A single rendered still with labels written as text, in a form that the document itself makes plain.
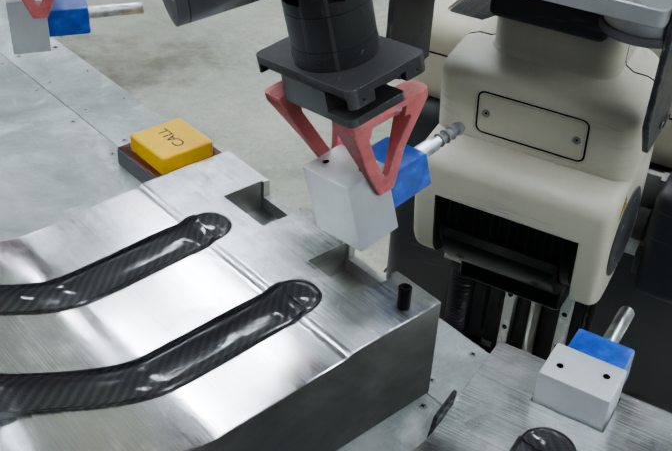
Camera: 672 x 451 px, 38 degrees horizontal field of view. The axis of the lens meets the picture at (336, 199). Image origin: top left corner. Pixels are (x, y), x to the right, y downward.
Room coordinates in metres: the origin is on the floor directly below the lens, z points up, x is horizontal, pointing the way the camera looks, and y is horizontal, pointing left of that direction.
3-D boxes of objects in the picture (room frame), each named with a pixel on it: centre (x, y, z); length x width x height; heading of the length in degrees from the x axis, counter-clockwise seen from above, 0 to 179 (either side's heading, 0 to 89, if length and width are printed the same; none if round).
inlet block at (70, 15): (0.91, 0.27, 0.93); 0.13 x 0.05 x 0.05; 109
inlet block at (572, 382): (0.53, -0.20, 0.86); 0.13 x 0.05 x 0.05; 150
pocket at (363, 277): (0.58, -0.02, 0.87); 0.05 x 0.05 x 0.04; 43
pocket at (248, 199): (0.66, 0.06, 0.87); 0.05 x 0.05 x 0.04; 43
